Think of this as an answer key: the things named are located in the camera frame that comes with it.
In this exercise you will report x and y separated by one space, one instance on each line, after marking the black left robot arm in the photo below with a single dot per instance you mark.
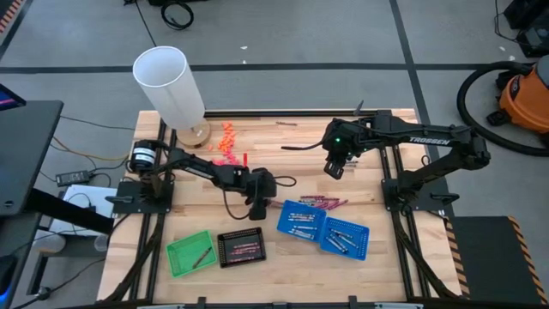
197 167

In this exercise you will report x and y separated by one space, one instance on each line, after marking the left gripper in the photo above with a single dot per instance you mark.
257 184

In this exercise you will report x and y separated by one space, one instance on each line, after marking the black plastic basket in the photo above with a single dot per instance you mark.
240 236

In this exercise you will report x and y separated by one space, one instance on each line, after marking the black power adapter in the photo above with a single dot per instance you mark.
73 177

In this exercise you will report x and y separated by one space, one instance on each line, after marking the black equipment case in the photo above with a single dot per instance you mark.
534 40

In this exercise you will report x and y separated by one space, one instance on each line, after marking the blue plastic basket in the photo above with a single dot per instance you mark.
356 251
285 223

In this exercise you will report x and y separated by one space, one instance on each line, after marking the green plastic basket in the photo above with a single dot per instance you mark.
182 253

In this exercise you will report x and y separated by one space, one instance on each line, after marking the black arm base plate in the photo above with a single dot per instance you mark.
424 207
128 208

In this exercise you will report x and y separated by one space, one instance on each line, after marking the black aluminium table frame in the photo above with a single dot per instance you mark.
257 114

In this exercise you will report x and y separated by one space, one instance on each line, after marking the clear plastic cup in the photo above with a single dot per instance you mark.
101 243

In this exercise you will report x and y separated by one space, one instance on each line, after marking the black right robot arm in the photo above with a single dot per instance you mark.
429 141

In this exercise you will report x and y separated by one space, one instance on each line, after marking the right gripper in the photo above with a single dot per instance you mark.
343 141

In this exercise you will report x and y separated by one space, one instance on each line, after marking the orange foam earplug pile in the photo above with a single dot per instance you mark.
226 139

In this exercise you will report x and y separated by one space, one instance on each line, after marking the white lamp with wooden base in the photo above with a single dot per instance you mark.
167 86

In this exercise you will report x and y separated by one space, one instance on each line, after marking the orange shop vacuum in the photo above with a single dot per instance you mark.
523 101
461 103

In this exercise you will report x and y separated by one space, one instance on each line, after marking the black floor plug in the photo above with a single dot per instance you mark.
43 293

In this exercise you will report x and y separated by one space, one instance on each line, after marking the black desk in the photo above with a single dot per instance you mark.
25 141

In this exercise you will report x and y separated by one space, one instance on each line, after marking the thin red strip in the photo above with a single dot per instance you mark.
245 159

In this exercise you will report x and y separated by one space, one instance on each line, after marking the white round container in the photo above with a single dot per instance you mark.
47 242

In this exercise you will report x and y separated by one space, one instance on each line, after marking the black mat with hazard stripes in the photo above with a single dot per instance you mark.
8 15
489 257

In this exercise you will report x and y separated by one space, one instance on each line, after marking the computer monitor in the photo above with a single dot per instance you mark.
6 98

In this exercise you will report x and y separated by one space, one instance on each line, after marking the white box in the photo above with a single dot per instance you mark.
96 197

